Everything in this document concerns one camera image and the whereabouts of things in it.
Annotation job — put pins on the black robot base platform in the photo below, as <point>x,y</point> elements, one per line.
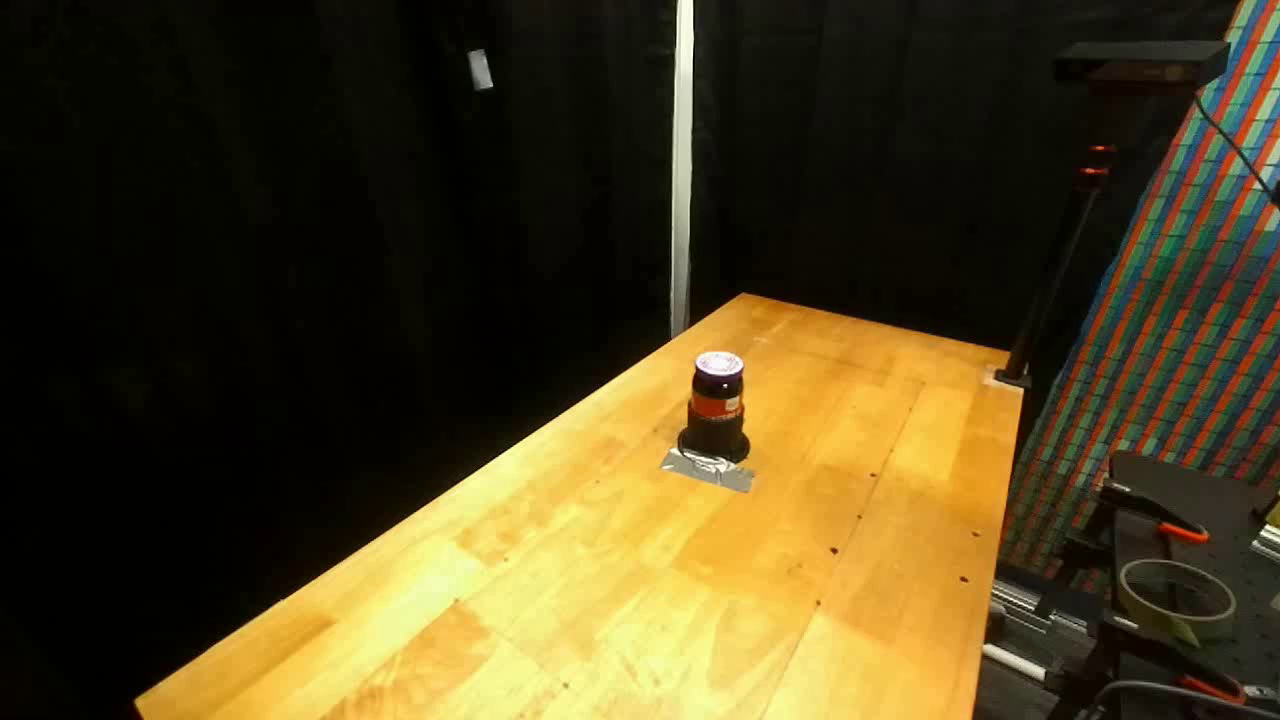
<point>1202,499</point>

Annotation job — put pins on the dark jar with white lid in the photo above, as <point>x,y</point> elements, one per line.
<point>716,407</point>

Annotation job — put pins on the gray tape patch under jar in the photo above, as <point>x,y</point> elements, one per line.
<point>694,468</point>

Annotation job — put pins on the white vertical pole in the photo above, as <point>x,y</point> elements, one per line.
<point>682,160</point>

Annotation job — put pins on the small white tag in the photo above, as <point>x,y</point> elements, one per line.
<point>483,71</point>

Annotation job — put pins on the black curtain backdrop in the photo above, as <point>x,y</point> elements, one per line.
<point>334,200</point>

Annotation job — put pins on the colorful striped woven board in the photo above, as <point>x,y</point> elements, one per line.
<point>1184,321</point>

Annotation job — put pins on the beige tape roll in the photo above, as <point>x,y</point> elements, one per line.
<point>1136,610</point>

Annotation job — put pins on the silver metal rail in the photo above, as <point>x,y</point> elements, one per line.
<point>1024,628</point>

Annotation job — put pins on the black camera stand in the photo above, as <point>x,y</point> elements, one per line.
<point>1141,59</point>

